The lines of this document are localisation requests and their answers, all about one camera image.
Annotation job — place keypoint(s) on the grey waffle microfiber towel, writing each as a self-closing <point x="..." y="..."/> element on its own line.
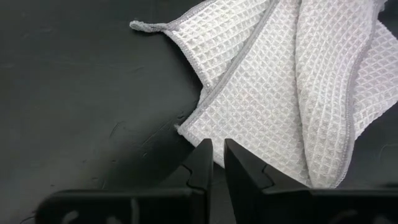
<point x="264" y="93"/>

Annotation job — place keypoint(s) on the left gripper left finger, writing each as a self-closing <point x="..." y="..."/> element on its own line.
<point x="199" y="174"/>

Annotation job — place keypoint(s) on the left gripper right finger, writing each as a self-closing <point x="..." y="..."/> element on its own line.
<point x="245" y="186"/>

